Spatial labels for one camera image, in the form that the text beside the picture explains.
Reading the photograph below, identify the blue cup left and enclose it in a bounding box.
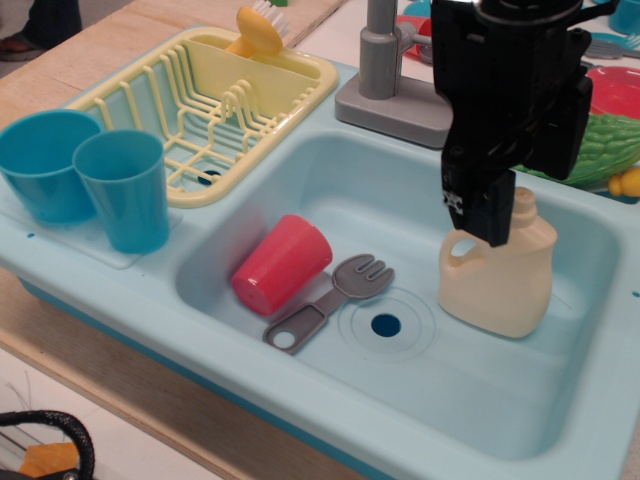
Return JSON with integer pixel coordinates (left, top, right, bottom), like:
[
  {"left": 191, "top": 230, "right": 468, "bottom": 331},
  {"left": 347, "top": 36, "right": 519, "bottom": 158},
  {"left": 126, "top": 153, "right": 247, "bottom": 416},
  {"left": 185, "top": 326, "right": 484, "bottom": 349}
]
[{"left": 1, "top": 109, "right": 102, "bottom": 224}]

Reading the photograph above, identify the light blue toy sink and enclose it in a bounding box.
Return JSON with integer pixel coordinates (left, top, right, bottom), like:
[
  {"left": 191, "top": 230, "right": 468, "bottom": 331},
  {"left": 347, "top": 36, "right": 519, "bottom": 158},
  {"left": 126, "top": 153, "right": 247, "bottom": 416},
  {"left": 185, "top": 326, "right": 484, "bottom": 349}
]
[{"left": 0, "top": 25, "right": 640, "bottom": 480}]

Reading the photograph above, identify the grey toy faucet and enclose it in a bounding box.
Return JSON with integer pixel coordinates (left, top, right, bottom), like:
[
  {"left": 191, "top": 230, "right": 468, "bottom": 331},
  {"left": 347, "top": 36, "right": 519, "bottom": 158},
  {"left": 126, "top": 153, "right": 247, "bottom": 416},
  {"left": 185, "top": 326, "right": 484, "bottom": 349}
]
[{"left": 335, "top": 1, "right": 453, "bottom": 149}]

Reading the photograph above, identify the green bitter gourd toy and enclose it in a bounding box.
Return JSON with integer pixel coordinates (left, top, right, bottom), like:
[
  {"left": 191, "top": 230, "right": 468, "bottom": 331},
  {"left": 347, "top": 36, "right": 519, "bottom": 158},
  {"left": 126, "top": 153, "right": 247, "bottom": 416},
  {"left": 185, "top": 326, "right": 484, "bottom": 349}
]
[{"left": 515, "top": 114, "right": 639, "bottom": 188}]

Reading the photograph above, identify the black cable loop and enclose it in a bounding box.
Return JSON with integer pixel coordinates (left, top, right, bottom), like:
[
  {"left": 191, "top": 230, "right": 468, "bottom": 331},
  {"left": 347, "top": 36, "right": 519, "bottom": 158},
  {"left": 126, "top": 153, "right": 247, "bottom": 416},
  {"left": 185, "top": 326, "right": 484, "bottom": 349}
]
[{"left": 0, "top": 409, "right": 96, "bottom": 480}]

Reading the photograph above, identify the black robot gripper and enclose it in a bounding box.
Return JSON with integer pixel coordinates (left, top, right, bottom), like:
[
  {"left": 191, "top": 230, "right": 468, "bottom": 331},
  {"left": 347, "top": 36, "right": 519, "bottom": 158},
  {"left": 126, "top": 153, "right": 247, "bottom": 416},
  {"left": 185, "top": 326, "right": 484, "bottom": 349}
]
[{"left": 431, "top": 1, "right": 593, "bottom": 247}]

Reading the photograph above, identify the red plastic cup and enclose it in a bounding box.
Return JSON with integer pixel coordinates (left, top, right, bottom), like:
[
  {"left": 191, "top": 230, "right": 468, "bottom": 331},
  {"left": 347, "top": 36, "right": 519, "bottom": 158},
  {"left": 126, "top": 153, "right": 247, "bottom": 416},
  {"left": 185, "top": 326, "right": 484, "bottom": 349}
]
[{"left": 231, "top": 214, "right": 333, "bottom": 316}]

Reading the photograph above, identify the yellow dish brush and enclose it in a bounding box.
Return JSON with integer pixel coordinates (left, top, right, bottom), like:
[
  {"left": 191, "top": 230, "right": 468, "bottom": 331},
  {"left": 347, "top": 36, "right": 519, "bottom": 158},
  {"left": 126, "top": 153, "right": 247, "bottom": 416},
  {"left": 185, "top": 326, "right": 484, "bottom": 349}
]
[{"left": 224, "top": 1, "right": 290, "bottom": 58}]

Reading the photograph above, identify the person's foot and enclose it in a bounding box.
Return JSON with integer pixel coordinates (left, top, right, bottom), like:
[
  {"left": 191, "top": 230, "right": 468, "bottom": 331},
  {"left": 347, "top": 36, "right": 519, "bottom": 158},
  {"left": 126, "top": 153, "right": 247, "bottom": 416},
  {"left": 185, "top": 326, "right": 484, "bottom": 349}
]
[{"left": 1, "top": 32, "right": 46, "bottom": 62}]

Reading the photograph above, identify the grey fork on table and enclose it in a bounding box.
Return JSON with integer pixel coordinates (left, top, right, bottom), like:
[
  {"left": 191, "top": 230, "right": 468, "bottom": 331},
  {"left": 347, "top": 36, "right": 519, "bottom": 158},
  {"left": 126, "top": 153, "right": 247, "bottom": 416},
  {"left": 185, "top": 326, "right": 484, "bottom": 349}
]
[{"left": 585, "top": 40, "right": 640, "bottom": 60}]

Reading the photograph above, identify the cream detergent bottle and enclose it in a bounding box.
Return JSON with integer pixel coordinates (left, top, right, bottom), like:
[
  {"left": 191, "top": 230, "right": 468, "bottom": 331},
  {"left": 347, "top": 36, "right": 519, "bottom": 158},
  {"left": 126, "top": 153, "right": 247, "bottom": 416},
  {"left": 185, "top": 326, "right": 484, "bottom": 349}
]
[{"left": 438, "top": 187, "right": 558, "bottom": 338}]

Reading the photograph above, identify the grey plastic fork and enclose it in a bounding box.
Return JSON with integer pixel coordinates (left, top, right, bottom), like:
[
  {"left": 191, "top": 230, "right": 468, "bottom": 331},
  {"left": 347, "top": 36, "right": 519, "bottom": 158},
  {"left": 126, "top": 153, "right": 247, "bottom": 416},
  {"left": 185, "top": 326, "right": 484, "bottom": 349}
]
[{"left": 263, "top": 254, "right": 395, "bottom": 355}]

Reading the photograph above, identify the yellow toy piece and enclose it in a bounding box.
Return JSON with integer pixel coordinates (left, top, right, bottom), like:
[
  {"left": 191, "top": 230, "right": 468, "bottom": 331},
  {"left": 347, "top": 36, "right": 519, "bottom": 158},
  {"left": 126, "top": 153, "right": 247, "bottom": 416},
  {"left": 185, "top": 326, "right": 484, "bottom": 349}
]
[{"left": 608, "top": 167, "right": 640, "bottom": 198}]

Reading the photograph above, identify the orange tape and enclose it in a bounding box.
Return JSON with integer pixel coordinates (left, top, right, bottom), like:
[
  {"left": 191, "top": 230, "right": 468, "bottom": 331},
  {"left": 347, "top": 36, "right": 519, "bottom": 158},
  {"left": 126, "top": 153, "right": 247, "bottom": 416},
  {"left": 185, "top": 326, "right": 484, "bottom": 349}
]
[{"left": 18, "top": 442, "right": 79, "bottom": 478}]

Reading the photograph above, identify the blue cup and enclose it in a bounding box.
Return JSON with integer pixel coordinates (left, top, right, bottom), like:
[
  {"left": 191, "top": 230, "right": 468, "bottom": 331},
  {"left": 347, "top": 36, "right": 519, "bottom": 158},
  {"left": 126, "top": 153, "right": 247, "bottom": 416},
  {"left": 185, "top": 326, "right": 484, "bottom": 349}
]
[
  {"left": 73, "top": 130, "right": 170, "bottom": 254},
  {"left": 608, "top": 0, "right": 640, "bottom": 34},
  {"left": 1, "top": 109, "right": 102, "bottom": 224}
]

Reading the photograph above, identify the blue cup top right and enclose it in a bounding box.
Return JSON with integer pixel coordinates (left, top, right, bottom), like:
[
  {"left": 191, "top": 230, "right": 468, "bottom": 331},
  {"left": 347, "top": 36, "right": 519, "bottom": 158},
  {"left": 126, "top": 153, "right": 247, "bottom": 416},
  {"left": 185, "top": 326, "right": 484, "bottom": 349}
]
[{"left": 608, "top": 0, "right": 640, "bottom": 34}]

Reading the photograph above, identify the red plate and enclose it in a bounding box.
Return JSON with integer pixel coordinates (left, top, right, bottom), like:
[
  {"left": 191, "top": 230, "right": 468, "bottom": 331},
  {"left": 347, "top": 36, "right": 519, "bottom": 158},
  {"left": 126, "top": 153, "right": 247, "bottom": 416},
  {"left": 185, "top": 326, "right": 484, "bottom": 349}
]
[{"left": 587, "top": 66, "right": 639, "bottom": 120}]

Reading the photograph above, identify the grey spoon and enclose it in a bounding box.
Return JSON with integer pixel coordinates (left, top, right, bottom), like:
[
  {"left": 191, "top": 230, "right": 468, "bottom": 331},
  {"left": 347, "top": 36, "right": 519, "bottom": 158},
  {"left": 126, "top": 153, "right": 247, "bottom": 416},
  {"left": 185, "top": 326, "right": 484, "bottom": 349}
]
[{"left": 417, "top": 45, "right": 434, "bottom": 66}]

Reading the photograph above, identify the small red cup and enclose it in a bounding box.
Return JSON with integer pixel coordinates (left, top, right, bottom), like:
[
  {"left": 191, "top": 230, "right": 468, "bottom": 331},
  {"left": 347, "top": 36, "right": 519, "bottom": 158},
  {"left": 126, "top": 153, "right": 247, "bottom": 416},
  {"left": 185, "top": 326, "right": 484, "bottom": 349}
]
[{"left": 396, "top": 15, "right": 432, "bottom": 58}]

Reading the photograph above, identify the yellow drying rack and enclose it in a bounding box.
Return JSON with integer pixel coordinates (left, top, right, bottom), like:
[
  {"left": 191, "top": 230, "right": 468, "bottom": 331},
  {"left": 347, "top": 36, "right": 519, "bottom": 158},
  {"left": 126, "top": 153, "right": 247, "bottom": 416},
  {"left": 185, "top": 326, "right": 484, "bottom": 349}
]
[{"left": 67, "top": 27, "right": 339, "bottom": 208}]

